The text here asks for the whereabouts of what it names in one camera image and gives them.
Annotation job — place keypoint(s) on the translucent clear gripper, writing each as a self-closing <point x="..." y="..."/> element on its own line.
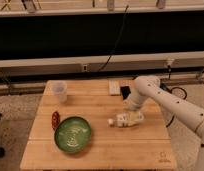
<point x="135" y="117"/>

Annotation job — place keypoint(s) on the clear plastic cup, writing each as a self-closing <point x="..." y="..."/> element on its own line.
<point x="59" y="89"/>

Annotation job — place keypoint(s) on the black smartphone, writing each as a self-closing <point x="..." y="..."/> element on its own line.
<point x="125" y="91"/>

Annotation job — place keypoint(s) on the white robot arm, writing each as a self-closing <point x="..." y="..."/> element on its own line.
<point x="187" y="113"/>

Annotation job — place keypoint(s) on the white labelled plastic bottle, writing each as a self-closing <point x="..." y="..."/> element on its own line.
<point x="120" y="121"/>

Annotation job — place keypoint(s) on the small red brown object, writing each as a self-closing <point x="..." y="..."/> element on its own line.
<point x="55" y="119"/>

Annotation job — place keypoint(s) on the green ceramic bowl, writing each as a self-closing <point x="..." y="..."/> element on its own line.
<point x="73" y="134"/>

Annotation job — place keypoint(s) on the white wall socket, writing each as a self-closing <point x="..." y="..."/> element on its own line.
<point x="85" y="68"/>

